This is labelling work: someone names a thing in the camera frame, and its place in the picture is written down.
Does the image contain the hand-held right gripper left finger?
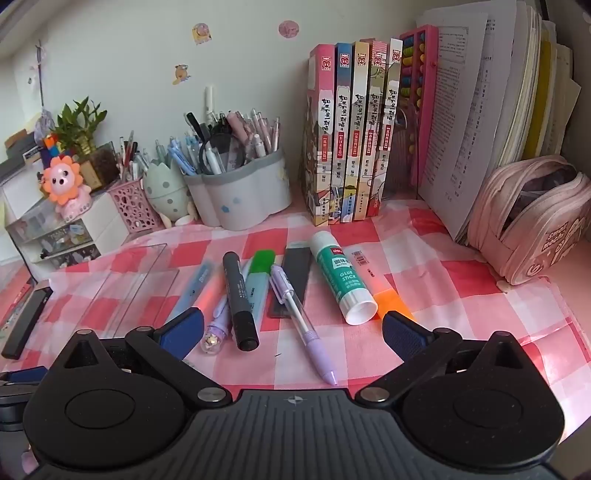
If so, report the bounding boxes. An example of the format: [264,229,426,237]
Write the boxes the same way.
[48,308,232,409]

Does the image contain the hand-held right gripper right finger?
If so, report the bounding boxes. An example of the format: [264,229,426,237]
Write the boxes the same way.
[355,310,539,407]

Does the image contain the green highlighter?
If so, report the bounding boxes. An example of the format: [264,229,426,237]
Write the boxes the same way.
[244,249,277,320]

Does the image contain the pink abacus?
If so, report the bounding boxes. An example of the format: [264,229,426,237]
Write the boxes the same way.
[399,25,440,197]

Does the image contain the purple mechanical pencil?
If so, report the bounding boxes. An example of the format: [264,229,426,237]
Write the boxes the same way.
[270,264,338,385]

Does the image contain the pink orange flower toy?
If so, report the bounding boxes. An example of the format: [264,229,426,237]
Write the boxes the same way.
[39,155,93,227]

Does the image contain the grey cardboard box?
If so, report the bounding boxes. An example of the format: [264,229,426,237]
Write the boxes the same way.
[0,129,43,182]

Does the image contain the white green glue stick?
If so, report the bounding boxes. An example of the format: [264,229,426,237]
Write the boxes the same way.
[309,231,379,326]

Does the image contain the colourful puzzle cube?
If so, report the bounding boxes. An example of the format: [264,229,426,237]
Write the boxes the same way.
[41,133,63,160]

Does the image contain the brown glass plant pot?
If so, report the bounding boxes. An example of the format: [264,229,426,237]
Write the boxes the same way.
[76,141,122,193]

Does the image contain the stack of papers and books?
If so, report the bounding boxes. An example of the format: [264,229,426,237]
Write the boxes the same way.
[414,0,583,245]

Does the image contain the bunch of pastel pens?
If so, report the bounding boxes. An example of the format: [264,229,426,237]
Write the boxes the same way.
[185,84,282,176]

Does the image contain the grey marker pen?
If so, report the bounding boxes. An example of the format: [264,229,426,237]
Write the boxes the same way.
[222,251,260,352]

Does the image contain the pink checkered tablecloth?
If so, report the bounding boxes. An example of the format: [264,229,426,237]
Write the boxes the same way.
[0,198,580,462]

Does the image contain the black magnifying glass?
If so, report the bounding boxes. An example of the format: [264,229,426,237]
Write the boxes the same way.
[198,131,249,175]

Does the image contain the purple rocket pen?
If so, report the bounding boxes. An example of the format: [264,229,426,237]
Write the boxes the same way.
[202,295,230,356]

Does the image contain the pink pencil pouch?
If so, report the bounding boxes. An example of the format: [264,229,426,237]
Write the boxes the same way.
[467,154,591,288]

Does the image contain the clear plastic pencil box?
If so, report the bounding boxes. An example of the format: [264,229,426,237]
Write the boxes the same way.
[48,242,181,343]

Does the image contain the white grey flower pen holder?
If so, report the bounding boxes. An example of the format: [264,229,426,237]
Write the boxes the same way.
[184,147,293,232]

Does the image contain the purple hanging ornament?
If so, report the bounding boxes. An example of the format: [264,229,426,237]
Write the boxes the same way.
[27,40,59,136]

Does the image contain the cream spine book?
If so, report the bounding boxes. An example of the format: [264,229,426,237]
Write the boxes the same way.
[365,37,406,219]

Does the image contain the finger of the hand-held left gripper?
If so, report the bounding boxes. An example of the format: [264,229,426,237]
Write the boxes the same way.
[0,366,49,386]

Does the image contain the light blue pen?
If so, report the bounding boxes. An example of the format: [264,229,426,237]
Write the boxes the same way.
[175,261,216,320]

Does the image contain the bunch of blue pens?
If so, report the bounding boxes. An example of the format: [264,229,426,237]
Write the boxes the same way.
[154,134,199,175]

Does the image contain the pink mesh pen holder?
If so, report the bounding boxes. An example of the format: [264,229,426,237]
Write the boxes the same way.
[107,178,163,234]

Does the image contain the white drawer box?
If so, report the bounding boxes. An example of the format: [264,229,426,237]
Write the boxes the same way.
[2,175,131,271]

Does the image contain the red flat packet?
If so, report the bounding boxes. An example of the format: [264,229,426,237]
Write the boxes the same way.
[0,276,34,335]

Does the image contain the orange highlighter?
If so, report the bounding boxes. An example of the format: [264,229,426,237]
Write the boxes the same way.
[350,247,416,325]

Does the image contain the green egg pen holder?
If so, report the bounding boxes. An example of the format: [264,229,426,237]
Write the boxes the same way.
[142,157,198,228]

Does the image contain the green bamboo plant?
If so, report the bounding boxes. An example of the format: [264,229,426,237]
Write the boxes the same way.
[52,96,108,157]

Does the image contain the black flat box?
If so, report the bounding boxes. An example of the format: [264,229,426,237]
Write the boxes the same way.
[0,286,54,361]

